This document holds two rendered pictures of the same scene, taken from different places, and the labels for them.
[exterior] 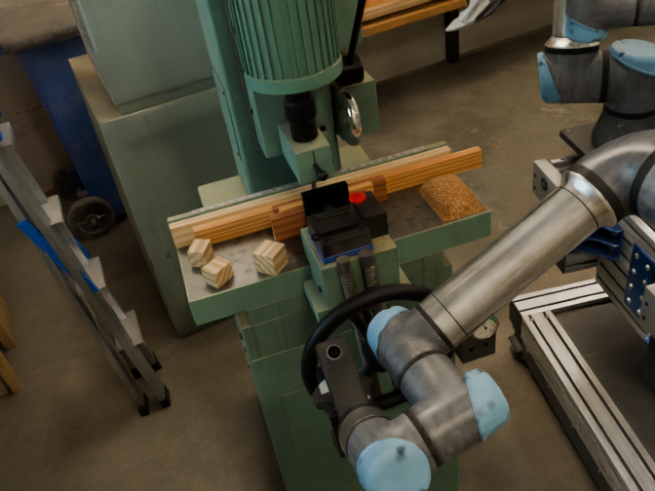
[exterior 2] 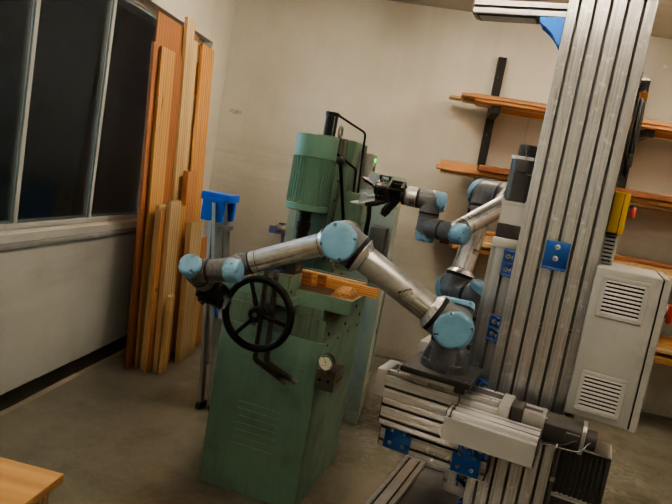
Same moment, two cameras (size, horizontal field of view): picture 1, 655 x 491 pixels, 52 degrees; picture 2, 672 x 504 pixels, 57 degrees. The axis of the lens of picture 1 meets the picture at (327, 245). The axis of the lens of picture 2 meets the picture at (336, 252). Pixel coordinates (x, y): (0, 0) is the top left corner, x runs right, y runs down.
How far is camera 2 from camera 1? 1.70 m
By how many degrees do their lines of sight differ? 39
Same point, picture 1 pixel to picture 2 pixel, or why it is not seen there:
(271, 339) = (235, 310)
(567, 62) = (448, 277)
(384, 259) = (283, 279)
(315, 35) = (309, 189)
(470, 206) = (344, 295)
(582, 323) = (436, 477)
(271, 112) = not seen: hidden behind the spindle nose
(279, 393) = (227, 346)
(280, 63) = (293, 194)
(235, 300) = not seen: hidden behind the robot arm
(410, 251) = (308, 301)
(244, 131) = not seen: hidden behind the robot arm
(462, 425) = (218, 263)
